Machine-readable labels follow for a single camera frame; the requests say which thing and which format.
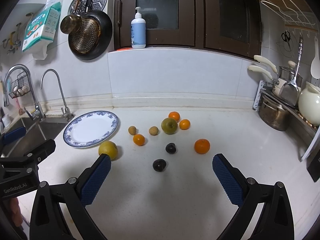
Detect yellow pear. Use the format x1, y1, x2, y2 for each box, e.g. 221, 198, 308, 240
98, 141, 118, 160

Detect brown kiwi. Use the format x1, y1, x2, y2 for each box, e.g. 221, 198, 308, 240
128, 126, 137, 135
149, 126, 159, 136

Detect large orange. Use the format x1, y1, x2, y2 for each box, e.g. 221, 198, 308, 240
194, 139, 210, 154

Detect dark plum front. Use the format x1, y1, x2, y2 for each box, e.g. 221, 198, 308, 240
152, 159, 167, 172

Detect dark plum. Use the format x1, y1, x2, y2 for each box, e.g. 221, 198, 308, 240
165, 142, 177, 154
152, 159, 167, 172

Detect green apple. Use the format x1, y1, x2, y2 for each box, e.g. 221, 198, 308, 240
161, 118, 178, 134

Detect large kitchen faucet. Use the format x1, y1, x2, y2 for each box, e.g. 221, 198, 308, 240
3, 64, 46, 121

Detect person hand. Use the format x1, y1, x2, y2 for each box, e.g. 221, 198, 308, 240
9, 198, 23, 227

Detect stainless steel sink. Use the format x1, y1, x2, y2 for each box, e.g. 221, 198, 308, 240
2, 117, 68, 157

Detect small gooseneck faucet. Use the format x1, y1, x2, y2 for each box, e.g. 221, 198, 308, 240
39, 68, 75, 122

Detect blue white porcelain plate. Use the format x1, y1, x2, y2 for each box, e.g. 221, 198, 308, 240
63, 110, 119, 148

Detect metal dish rack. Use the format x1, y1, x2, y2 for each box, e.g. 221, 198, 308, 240
253, 80, 319, 182

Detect steel cooking pot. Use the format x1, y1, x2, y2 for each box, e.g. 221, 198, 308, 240
258, 94, 290, 132

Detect teal tissue box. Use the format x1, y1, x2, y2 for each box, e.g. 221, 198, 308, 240
22, 2, 61, 59

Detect black frying pan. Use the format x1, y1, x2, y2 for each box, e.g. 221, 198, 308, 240
70, 10, 113, 60

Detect white ceramic jug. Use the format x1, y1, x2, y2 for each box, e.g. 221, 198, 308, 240
298, 82, 320, 126

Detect steel spatula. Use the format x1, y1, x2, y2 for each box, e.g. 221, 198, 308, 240
279, 34, 303, 107

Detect brass strainer ladle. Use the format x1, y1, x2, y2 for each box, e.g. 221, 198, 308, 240
60, 14, 100, 55

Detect small orange beside apple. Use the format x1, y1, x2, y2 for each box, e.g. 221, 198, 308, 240
179, 119, 191, 130

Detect white rice spoon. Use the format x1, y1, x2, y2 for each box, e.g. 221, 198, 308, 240
310, 36, 320, 79

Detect round steamer rack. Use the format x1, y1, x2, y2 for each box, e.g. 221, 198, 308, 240
67, 0, 107, 16

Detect blue soap pump bottle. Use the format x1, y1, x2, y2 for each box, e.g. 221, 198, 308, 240
131, 7, 146, 49

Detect black scissors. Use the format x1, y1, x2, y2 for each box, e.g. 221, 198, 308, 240
281, 30, 291, 51

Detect wire sink basket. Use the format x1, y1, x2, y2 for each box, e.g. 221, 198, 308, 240
9, 73, 30, 99

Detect white handled knife lower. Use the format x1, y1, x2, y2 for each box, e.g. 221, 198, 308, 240
247, 65, 273, 80

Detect white handled knife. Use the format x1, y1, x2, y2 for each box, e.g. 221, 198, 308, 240
253, 55, 278, 74
247, 65, 273, 80

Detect white handled knife upper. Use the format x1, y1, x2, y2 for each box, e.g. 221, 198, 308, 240
253, 55, 278, 74

